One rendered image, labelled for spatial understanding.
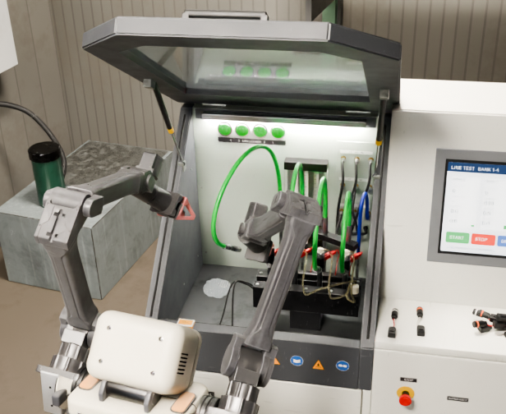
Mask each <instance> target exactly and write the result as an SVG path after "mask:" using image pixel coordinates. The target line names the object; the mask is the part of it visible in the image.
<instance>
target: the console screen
mask: <svg viewBox="0 0 506 414"><path fill-rule="evenodd" d="M426 260H427V261H432V262H441V263H451V264H461V265H480V266H490V267H500V268H506V152H502V151H488V150H473V149H445V148H436V155H435V173H434V183H433V192H432V202H431V211H430V230H429V240H428V249H427V259H426Z"/></svg>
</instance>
